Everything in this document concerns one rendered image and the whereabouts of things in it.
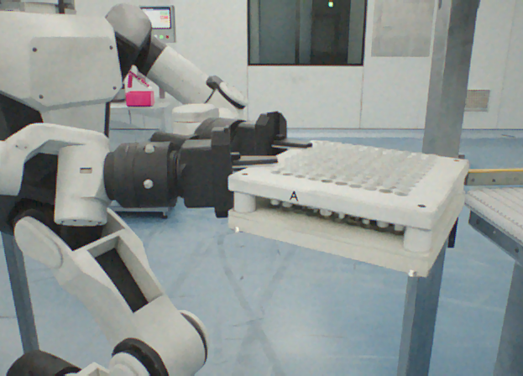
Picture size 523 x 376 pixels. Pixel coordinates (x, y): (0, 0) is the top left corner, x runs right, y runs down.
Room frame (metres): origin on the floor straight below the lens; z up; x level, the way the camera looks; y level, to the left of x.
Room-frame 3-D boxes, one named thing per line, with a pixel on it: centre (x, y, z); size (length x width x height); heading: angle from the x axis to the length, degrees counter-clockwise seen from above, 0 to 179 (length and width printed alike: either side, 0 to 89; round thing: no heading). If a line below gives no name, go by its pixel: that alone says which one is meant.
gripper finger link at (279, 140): (0.70, -0.05, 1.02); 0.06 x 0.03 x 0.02; 51
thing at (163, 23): (3.30, 0.69, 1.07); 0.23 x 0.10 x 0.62; 89
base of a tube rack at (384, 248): (0.59, -0.13, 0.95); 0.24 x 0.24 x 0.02; 59
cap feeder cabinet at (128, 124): (3.16, 0.91, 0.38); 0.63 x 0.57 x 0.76; 89
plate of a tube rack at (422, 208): (0.59, -0.13, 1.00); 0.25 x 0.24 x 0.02; 149
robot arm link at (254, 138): (0.76, 0.02, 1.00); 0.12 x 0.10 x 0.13; 51
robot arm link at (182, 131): (0.82, 0.12, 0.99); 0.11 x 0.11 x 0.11; 51
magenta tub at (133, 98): (2.97, 0.76, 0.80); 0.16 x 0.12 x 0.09; 89
